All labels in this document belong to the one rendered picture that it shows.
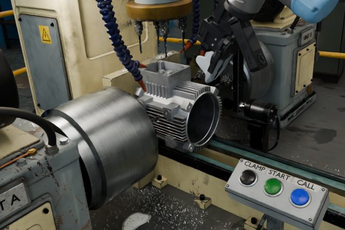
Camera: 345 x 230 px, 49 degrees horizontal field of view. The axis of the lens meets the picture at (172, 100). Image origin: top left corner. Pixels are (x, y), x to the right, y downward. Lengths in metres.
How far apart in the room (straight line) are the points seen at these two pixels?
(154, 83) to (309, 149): 0.60
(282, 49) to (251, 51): 0.55
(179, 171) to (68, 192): 0.45
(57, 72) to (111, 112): 0.39
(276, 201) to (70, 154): 0.37
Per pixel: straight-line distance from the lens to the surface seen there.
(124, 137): 0.82
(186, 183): 1.11
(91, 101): 0.85
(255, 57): 0.82
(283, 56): 1.37
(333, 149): 1.39
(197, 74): 1.25
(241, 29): 0.81
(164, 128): 1.04
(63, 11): 1.08
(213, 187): 1.05
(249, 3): 0.78
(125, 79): 1.07
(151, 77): 1.06
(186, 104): 0.98
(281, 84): 1.40
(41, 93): 1.31
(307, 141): 1.41
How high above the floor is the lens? 1.48
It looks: 23 degrees down
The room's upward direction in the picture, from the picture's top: 4 degrees counter-clockwise
